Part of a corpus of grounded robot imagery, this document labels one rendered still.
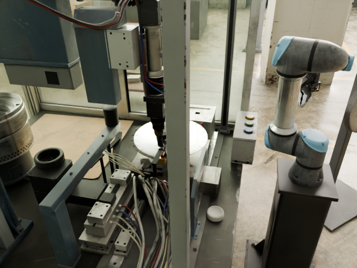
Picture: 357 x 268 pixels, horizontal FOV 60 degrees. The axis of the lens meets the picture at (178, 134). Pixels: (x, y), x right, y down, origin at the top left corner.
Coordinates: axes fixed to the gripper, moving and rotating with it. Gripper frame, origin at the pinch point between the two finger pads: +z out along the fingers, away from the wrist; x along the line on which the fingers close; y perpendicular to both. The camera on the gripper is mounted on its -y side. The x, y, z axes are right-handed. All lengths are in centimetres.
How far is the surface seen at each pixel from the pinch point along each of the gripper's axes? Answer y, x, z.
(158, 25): -89, -18, -56
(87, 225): -123, -28, 6
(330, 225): 29, -21, 89
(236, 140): -48.6, -9.2, 3.0
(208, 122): -53, 9, 1
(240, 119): -36.7, 4.0, 1.3
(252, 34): -28.1, 13.3, -38.9
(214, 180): -69, -24, 9
